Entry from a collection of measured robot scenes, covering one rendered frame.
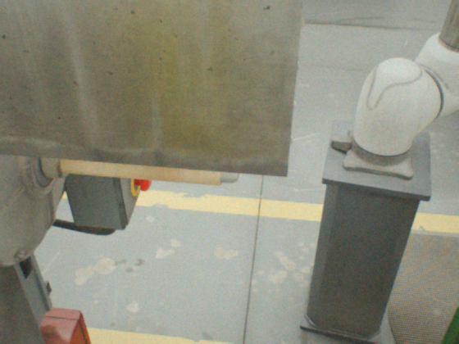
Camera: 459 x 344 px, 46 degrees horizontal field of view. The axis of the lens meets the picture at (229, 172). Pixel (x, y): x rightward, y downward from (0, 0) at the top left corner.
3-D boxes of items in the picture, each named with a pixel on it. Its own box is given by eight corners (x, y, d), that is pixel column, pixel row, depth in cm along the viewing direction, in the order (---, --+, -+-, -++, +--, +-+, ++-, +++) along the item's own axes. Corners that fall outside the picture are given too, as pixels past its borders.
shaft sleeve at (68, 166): (71, 146, 64) (70, 173, 64) (61, 143, 61) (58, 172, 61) (224, 158, 62) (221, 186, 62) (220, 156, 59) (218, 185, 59)
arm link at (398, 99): (339, 133, 148) (351, 61, 134) (387, 111, 156) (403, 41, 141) (383, 165, 138) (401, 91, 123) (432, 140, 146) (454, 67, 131)
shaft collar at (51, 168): (58, 139, 65) (55, 178, 65) (42, 135, 60) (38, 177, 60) (74, 141, 65) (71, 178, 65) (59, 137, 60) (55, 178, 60)
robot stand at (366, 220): (311, 268, 209) (334, 118, 163) (384, 282, 204) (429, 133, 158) (299, 329, 189) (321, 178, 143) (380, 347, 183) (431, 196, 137)
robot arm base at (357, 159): (334, 128, 159) (337, 112, 156) (412, 139, 155) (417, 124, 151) (326, 167, 146) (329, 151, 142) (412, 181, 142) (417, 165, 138)
